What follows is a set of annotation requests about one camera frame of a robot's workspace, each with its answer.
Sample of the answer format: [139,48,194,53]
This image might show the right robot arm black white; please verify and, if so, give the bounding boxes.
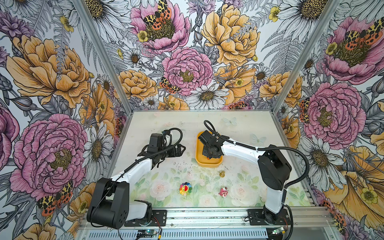
[198,131,292,225]

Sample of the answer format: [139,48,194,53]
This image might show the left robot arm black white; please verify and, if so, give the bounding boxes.
[87,128,186,230]

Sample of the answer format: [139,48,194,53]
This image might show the yellow plastic bin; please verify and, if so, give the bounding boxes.
[196,132,223,168]

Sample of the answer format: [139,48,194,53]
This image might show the rainbow flower toy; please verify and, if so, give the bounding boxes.
[179,182,192,196]

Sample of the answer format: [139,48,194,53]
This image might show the pink strawberry bear toy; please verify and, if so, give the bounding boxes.
[219,187,229,198]

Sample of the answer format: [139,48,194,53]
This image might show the left green circuit board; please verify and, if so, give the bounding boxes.
[136,230,160,240]

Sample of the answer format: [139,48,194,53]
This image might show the green circuit board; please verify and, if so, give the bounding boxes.
[136,230,160,240]
[272,227,286,235]

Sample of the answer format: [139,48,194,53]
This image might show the right green circuit board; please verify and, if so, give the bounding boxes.
[272,227,286,235]

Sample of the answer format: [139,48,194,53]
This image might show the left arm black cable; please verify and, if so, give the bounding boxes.
[89,127,184,228]

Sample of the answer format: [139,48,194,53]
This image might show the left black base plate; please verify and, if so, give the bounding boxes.
[124,209,168,227]

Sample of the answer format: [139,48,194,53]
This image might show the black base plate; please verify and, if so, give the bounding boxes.
[124,209,168,227]
[244,209,291,226]

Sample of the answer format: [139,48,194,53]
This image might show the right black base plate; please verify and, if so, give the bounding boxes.
[244,209,291,226]

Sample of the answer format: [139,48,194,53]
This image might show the white slotted cable duct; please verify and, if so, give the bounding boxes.
[84,228,269,240]

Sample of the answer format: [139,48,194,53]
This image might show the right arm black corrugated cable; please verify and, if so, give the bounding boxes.
[203,120,310,240]

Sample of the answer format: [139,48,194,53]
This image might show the aluminium front rail frame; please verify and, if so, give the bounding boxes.
[76,207,337,231]

